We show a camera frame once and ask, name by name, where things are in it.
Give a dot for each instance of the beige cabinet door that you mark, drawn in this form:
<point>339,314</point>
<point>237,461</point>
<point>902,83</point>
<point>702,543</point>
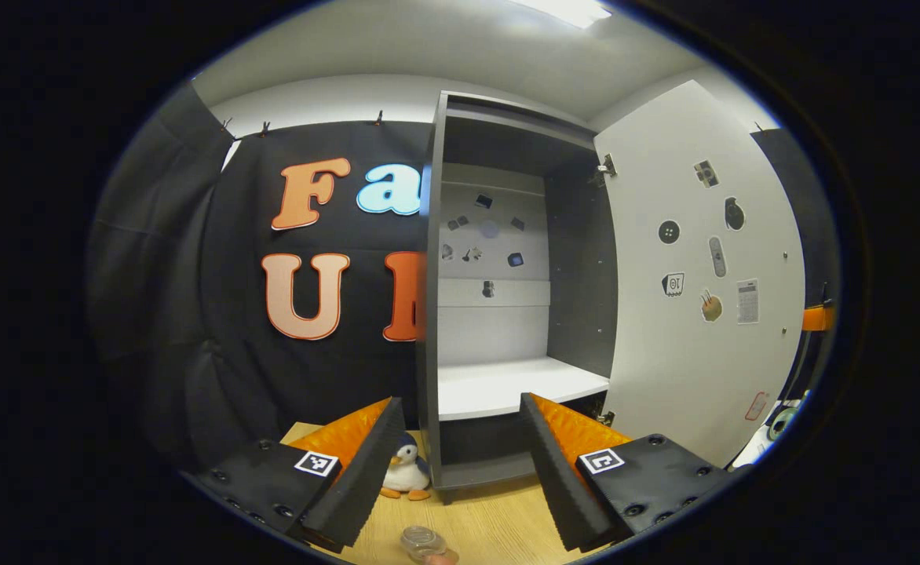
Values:
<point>688,377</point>

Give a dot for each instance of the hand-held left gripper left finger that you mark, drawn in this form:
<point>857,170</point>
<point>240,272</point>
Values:
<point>366,471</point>

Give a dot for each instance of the penguin plush toy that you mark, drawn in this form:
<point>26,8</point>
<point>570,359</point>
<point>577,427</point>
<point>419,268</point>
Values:
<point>409,471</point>

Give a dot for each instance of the black backdrop cloth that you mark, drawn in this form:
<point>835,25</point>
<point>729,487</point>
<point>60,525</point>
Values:
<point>193,275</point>

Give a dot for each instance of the ceiling light panel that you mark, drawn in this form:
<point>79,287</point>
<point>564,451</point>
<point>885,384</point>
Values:
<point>566,9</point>

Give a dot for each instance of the grey-green round object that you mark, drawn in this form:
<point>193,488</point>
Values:
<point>783,424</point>

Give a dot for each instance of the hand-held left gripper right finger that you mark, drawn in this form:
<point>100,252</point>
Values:
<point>554,479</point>

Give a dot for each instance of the dark grey cabinet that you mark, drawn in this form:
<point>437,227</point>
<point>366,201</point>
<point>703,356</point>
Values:
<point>582,298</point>

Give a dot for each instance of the clear bottle with red label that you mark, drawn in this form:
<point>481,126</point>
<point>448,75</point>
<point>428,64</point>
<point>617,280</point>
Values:
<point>421,540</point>

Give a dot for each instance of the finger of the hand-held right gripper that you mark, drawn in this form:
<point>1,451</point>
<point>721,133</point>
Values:
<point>817,318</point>

